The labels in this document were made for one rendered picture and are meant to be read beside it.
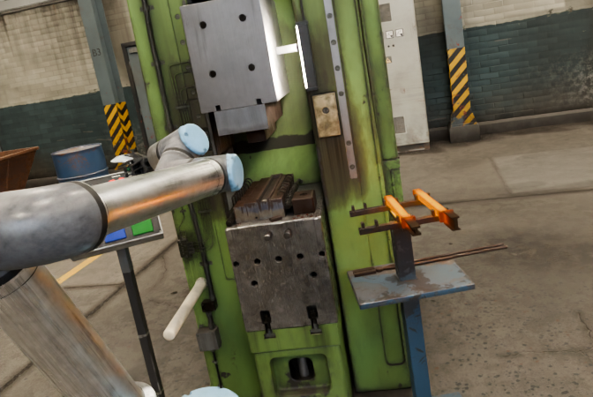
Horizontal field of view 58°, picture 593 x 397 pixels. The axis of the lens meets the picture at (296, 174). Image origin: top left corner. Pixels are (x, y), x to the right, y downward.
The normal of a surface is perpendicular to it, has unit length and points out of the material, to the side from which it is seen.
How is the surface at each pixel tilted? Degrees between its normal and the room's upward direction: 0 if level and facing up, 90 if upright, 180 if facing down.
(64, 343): 101
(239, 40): 90
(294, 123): 90
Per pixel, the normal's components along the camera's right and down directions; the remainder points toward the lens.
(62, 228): 0.58, 0.07
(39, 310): 0.71, 0.22
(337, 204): -0.10, 0.23
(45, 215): 0.43, -0.30
